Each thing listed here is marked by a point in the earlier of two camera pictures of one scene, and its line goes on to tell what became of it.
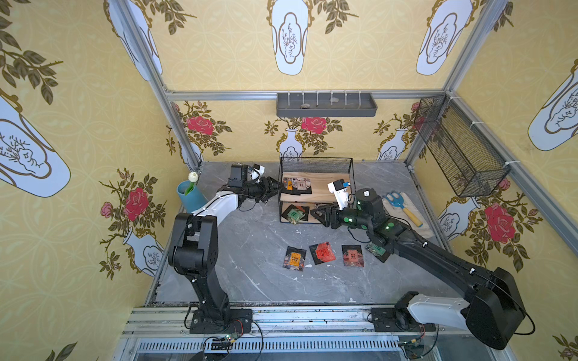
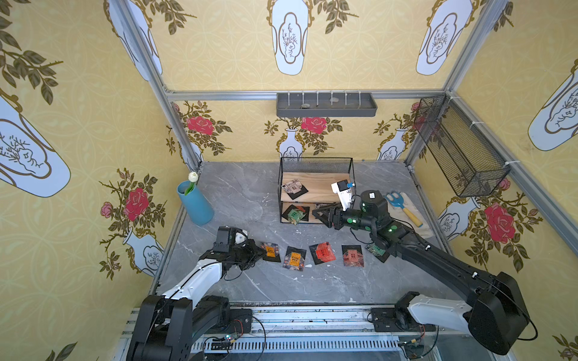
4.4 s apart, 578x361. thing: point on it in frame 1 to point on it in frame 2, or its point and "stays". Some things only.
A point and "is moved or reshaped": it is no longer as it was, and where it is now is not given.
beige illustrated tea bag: x=301 y=183 is moved or reshaped
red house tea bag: x=352 y=256 stays
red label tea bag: x=323 y=253 stays
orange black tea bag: x=294 y=259 stays
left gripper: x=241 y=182 to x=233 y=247
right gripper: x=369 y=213 stays
